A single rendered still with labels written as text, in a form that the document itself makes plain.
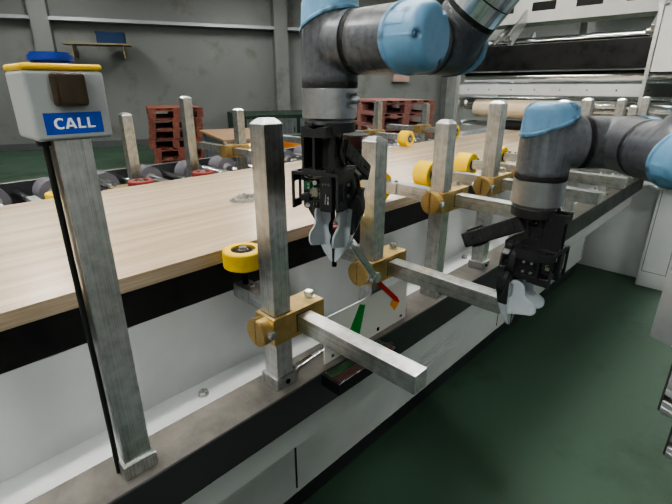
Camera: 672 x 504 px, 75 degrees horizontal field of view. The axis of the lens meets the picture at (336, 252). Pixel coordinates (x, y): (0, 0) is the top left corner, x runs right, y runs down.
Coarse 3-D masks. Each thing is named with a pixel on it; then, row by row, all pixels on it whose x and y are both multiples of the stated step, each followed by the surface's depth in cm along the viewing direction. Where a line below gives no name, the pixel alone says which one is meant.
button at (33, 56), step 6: (30, 54) 42; (36, 54) 41; (42, 54) 42; (48, 54) 42; (54, 54) 42; (60, 54) 43; (66, 54) 43; (30, 60) 42; (36, 60) 42; (42, 60) 42; (48, 60) 42; (54, 60) 42; (60, 60) 43; (66, 60) 43; (72, 60) 44
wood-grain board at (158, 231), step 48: (432, 144) 240; (480, 144) 240; (144, 192) 132; (192, 192) 132; (240, 192) 132; (288, 192) 132; (0, 240) 91; (48, 240) 91; (144, 240) 91; (192, 240) 91; (240, 240) 91; (288, 240) 98; (0, 288) 69; (48, 288) 69
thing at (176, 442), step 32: (608, 192) 212; (576, 224) 180; (416, 320) 102; (448, 320) 115; (256, 384) 78; (288, 384) 78; (320, 384) 82; (192, 416) 71; (224, 416) 71; (256, 416) 72; (288, 416) 77; (160, 448) 65; (192, 448) 65; (224, 448) 68; (256, 448) 74; (96, 480) 59; (128, 480) 59; (160, 480) 61; (192, 480) 65
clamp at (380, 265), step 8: (384, 248) 95; (400, 248) 95; (384, 256) 91; (392, 256) 91; (400, 256) 93; (352, 264) 88; (360, 264) 87; (376, 264) 88; (384, 264) 90; (352, 272) 89; (360, 272) 87; (384, 272) 91; (352, 280) 89; (360, 280) 88
